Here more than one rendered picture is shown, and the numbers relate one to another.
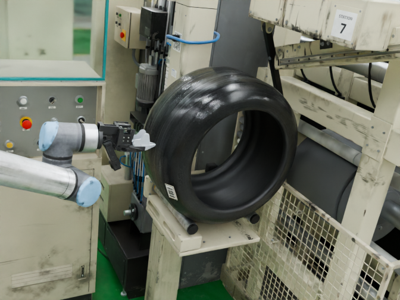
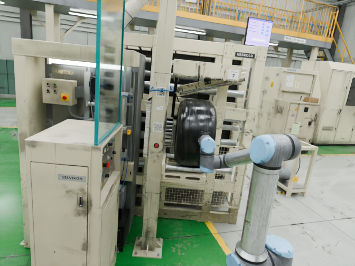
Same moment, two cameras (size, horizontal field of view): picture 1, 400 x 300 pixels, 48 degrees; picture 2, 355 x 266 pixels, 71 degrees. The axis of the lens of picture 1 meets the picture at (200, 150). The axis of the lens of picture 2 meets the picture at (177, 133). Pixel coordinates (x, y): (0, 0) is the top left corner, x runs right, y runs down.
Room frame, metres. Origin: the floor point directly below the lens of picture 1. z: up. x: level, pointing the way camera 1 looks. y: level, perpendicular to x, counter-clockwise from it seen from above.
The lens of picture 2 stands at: (0.76, 1.85, 1.70)
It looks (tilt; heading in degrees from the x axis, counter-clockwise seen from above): 14 degrees down; 298
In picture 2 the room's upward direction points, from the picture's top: 6 degrees clockwise
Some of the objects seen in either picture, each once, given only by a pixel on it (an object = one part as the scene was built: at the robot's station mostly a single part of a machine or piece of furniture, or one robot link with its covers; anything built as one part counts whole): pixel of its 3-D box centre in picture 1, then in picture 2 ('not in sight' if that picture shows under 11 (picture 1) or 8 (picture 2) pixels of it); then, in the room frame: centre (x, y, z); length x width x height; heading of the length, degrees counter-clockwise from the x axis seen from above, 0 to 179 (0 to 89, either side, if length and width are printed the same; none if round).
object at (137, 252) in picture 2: not in sight; (148, 245); (1.88, 0.10, 0.02); 0.27 x 0.27 x 0.04; 30
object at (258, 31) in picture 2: not in sight; (258, 32); (2.11, -3.86, 2.60); 0.60 x 0.05 x 0.55; 46
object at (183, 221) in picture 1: (174, 206); (185, 168); (1.60, 0.07, 0.90); 0.35 x 0.05 x 0.05; 30
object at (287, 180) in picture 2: not in sight; (288, 164); (0.93, -2.34, 0.40); 0.60 x 0.35 x 0.80; 136
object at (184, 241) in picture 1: (172, 219); (184, 176); (1.60, 0.07, 0.84); 0.36 x 0.09 x 0.06; 30
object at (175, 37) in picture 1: (192, 37); (161, 88); (1.88, 0.10, 1.53); 0.19 x 0.19 x 0.06; 30
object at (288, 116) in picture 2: not in sight; (291, 126); (1.16, -4.81, 0.62); 0.91 x 0.58 x 1.25; 46
